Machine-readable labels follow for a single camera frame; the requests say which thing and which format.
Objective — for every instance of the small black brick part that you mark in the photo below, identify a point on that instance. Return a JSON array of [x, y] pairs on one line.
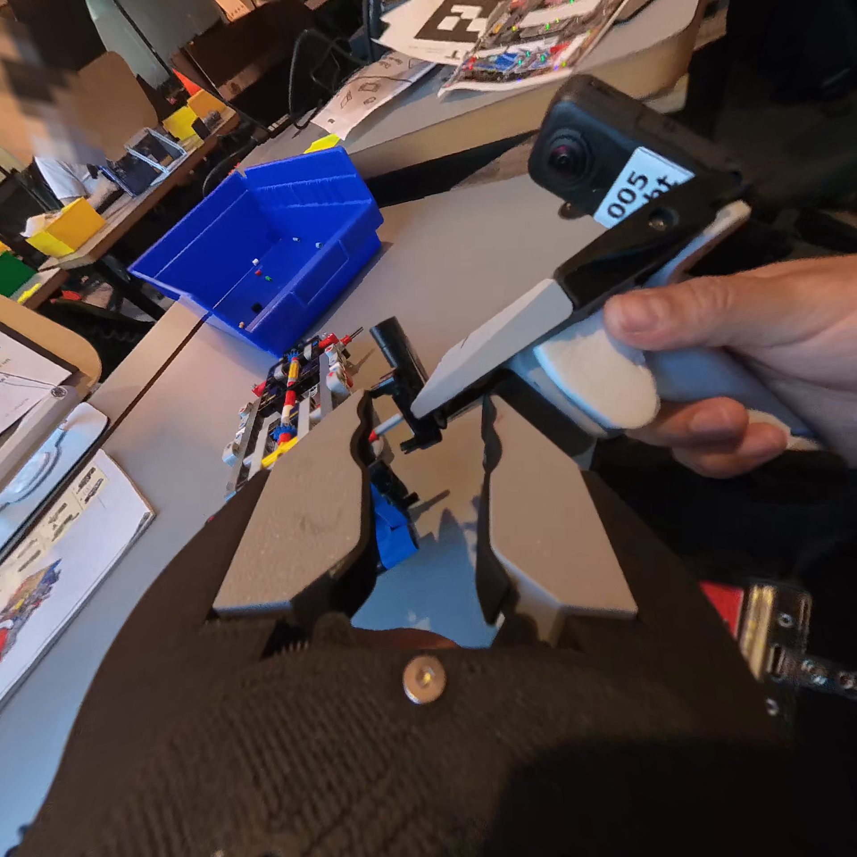
[[402, 361]]

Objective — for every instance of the white line-drawing sheet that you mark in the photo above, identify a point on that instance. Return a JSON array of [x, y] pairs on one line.
[[368, 94]]

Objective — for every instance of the white flat stand base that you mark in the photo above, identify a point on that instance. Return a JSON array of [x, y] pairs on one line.
[[47, 448]]

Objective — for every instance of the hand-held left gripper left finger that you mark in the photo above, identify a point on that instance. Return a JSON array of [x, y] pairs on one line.
[[301, 522]]

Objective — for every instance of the blue storage bin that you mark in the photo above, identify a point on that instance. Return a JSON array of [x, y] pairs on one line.
[[268, 248]]

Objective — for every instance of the colourful printed sheet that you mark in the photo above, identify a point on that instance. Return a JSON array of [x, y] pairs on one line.
[[535, 47]]

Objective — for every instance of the cluttered background worktable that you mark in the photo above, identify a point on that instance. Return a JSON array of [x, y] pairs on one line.
[[134, 194]]

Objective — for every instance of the yellow storage bin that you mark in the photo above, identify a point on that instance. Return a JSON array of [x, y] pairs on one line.
[[67, 227], [179, 122]]

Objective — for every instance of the adjacent grey table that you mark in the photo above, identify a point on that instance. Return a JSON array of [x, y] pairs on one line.
[[502, 100]]

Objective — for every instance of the printed marker sheet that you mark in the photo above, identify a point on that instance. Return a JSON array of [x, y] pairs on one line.
[[442, 27]]

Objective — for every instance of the green box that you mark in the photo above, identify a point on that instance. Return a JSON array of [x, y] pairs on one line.
[[13, 273]]

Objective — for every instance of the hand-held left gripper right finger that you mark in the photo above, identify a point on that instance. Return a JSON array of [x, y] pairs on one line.
[[556, 535]]

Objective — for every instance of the person's right hand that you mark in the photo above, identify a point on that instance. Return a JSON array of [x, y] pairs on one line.
[[770, 308]]

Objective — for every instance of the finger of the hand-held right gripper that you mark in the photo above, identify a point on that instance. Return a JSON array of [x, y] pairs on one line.
[[489, 348]]

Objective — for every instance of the open instruction booklet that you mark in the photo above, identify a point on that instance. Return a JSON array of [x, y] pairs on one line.
[[60, 556]]

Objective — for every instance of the clear badge holder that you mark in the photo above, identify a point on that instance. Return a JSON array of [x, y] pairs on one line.
[[770, 629]]

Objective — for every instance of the clipboard with printed sheet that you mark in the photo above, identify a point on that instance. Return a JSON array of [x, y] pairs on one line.
[[40, 355]]

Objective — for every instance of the toy brick car chassis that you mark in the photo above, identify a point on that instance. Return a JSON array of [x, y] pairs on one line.
[[294, 402]]

